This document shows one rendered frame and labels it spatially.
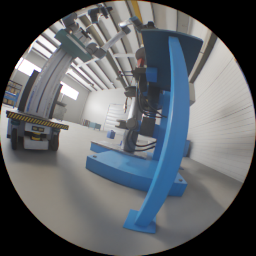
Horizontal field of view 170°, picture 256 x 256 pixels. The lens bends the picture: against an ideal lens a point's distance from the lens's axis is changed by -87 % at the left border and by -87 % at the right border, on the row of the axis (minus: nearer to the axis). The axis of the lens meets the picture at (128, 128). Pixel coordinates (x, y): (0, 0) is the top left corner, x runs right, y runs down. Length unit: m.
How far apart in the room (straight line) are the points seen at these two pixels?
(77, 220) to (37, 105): 1.11
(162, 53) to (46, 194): 1.12
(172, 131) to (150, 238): 0.43
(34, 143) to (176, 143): 0.95
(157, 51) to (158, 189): 0.80
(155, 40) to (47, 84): 1.17
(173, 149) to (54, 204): 0.52
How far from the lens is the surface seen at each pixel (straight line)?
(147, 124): 0.92
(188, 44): 0.72
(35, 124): 0.86
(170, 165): 0.27
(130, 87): 1.18
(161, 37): 0.69
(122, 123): 1.02
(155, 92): 1.08
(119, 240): 0.41
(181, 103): 0.29
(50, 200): 0.51
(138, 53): 2.13
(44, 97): 1.22
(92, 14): 1.30
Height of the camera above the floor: 0.38
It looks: 4 degrees up
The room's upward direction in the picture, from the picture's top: 13 degrees clockwise
